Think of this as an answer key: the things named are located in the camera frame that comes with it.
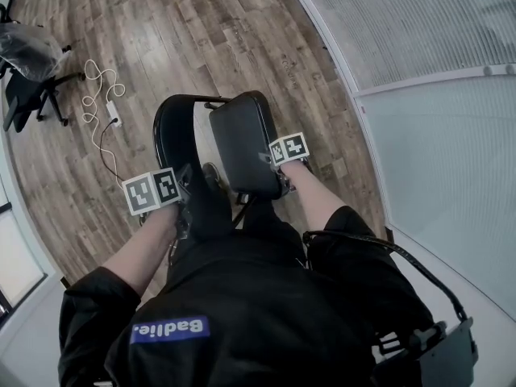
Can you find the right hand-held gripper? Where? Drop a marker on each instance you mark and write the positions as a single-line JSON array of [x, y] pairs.
[[288, 147]]

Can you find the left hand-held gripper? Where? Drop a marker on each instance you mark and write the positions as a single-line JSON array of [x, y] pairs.
[[149, 192]]

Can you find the black folding chair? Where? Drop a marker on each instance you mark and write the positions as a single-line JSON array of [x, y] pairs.
[[242, 143]]

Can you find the person's right forearm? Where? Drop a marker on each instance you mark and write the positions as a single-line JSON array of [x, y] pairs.
[[310, 196]]

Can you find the person's left forearm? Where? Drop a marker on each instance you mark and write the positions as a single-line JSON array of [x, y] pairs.
[[141, 248]]

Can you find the black office chair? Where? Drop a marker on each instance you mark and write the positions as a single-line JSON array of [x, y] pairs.
[[24, 95]]

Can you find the black trousers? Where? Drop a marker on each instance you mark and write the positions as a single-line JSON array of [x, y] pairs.
[[209, 212]]

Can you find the dark shoe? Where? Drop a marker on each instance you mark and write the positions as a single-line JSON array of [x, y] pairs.
[[211, 172]]

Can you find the black shirt with blue label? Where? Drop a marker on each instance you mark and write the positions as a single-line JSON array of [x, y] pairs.
[[242, 305]]

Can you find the frosted glass panel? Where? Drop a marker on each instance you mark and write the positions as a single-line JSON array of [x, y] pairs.
[[443, 176]]

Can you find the glass panel with white blinds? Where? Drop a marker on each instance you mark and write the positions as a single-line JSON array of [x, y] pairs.
[[403, 22]]

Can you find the clear plastic wrap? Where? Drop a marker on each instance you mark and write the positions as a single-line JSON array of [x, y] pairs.
[[28, 51]]

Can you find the round metal glass fitting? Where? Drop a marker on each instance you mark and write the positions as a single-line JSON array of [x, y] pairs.
[[488, 70], [510, 69]]

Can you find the chest-mounted device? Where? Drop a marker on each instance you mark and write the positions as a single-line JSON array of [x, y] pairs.
[[447, 357]]

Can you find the glass door with black frame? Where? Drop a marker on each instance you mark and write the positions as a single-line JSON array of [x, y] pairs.
[[20, 248]]

